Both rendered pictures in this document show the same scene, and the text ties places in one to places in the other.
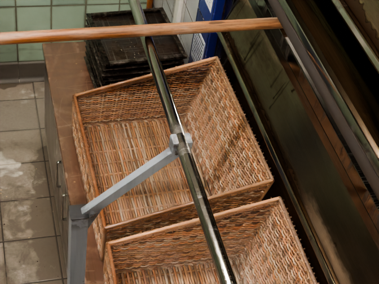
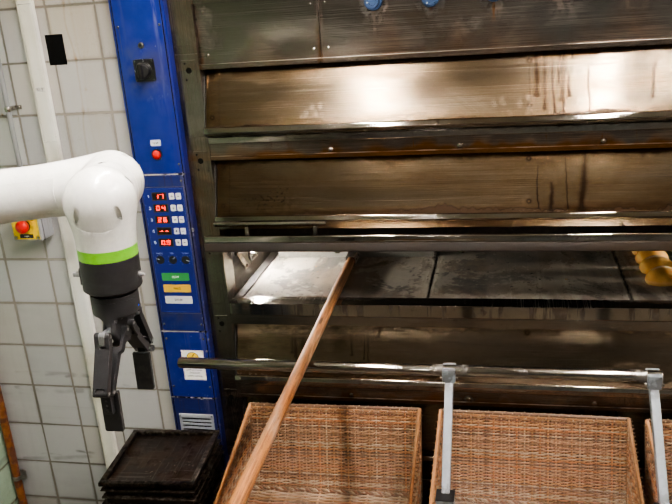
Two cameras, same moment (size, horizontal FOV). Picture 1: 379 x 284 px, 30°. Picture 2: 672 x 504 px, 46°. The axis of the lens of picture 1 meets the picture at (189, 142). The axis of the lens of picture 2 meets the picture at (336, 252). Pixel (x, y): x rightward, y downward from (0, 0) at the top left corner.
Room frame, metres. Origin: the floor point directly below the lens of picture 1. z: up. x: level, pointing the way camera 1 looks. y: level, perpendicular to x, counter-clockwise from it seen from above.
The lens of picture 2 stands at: (0.32, 1.60, 2.09)
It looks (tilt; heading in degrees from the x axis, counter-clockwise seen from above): 19 degrees down; 305
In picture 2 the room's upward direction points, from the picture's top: 4 degrees counter-clockwise
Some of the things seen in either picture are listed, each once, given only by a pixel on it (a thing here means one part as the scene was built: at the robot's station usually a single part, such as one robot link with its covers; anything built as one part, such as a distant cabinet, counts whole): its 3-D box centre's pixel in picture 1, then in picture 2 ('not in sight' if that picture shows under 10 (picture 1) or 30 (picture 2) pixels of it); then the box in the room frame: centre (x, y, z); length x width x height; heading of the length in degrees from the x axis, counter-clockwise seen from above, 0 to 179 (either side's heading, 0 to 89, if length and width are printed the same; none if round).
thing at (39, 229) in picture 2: not in sight; (31, 222); (2.44, 0.21, 1.46); 0.10 x 0.07 x 0.10; 22
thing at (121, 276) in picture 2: not in sight; (108, 272); (1.29, 0.85, 1.69); 0.12 x 0.09 x 0.06; 26
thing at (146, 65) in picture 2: not in sight; (140, 62); (2.02, 0.05, 1.92); 0.06 x 0.04 x 0.11; 22
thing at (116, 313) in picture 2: not in sight; (117, 315); (1.28, 0.85, 1.61); 0.08 x 0.07 x 0.09; 116
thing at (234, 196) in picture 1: (163, 151); (321, 487); (1.51, 0.07, 0.72); 0.56 x 0.49 x 0.28; 23
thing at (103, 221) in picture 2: not in sight; (102, 209); (1.29, 0.84, 1.79); 0.13 x 0.11 x 0.14; 132
